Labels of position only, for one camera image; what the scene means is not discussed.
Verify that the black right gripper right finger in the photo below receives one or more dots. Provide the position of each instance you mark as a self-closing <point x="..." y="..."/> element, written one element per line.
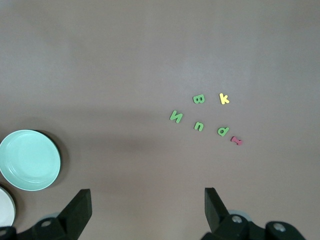
<point x="217" y="217"/>

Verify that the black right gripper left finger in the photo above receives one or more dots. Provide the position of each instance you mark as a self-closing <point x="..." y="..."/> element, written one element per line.
<point x="75" y="215"/>

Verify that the green foam letter u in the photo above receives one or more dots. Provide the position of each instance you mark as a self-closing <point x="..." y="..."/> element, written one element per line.
<point x="196" y="126"/>

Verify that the green foam letter N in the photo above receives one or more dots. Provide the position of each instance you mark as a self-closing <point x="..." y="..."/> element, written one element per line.
<point x="176" y="117"/>

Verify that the green foam letter B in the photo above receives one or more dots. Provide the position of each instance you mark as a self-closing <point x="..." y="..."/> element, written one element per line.
<point x="199" y="99"/>

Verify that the pale pink plate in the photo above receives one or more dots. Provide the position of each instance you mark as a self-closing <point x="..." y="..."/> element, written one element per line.
<point x="5" y="207"/>

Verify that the pale green plate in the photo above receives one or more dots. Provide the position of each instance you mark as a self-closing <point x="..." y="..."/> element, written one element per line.
<point x="27" y="160"/>

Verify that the red foam letter I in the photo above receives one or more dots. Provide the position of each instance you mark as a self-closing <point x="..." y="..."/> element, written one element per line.
<point x="236" y="141"/>

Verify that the green foam letter p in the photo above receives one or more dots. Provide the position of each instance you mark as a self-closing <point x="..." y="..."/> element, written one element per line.
<point x="226" y="130"/>

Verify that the yellow foam letter k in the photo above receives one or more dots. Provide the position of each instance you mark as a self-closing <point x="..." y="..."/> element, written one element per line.
<point x="221" y="99"/>

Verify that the brown table cover mat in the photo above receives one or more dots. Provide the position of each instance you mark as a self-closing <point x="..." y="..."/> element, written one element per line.
<point x="125" y="62"/>

